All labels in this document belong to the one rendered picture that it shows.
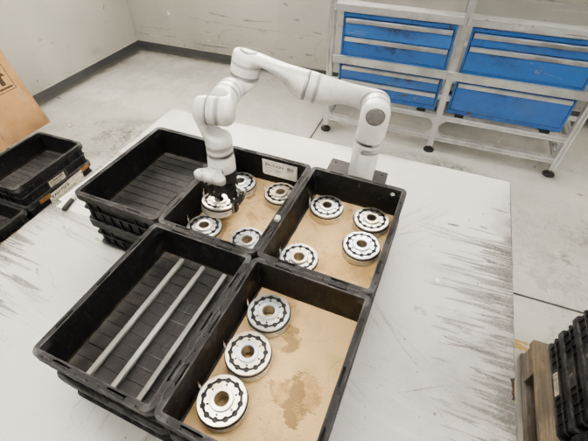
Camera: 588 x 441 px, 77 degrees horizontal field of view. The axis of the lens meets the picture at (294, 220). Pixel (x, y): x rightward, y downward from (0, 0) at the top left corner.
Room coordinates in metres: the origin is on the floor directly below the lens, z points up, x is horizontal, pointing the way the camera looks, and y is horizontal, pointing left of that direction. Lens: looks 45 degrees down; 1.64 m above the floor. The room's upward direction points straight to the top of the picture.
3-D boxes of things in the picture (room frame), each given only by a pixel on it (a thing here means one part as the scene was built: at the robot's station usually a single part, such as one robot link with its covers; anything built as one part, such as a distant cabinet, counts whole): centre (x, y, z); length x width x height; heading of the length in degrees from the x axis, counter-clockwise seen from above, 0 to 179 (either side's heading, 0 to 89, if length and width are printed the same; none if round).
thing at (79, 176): (1.43, 1.12, 0.41); 0.31 x 0.02 x 0.16; 158
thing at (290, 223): (0.71, -0.12, 0.87); 0.40 x 0.30 x 0.11; 157
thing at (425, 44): (2.55, -0.66, 0.60); 0.72 x 0.03 x 0.56; 68
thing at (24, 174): (1.46, 1.27, 0.37); 0.40 x 0.30 x 0.45; 158
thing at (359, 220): (0.78, -0.23, 0.86); 0.10 x 0.10 x 0.01
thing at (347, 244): (0.68, -0.19, 0.86); 0.10 x 0.10 x 0.01
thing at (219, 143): (0.83, 0.20, 1.15); 0.09 x 0.07 x 0.15; 82
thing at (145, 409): (0.46, 0.31, 0.92); 0.40 x 0.30 x 0.02; 157
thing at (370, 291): (0.71, -0.12, 0.92); 0.40 x 0.30 x 0.02; 157
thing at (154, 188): (0.95, 0.43, 0.87); 0.40 x 0.30 x 0.11; 157
